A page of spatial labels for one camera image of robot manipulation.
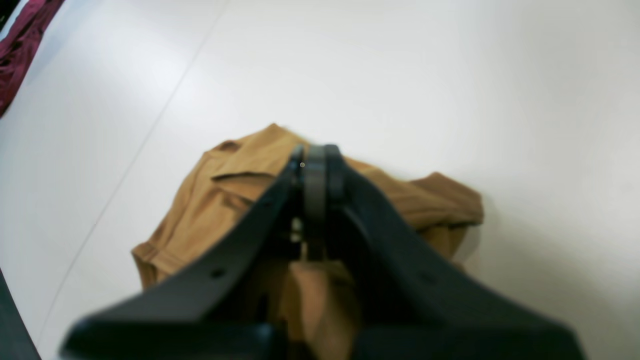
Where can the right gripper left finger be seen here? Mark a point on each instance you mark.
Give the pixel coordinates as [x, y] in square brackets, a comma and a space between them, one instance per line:
[189, 315]

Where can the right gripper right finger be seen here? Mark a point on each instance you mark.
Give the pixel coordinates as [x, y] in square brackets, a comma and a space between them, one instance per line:
[415, 304]

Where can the brown t-shirt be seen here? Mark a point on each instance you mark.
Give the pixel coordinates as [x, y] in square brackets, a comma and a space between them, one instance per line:
[315, 300]

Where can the maroon cloth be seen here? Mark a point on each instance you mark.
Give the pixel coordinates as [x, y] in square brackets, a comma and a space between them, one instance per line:
[19, 47]

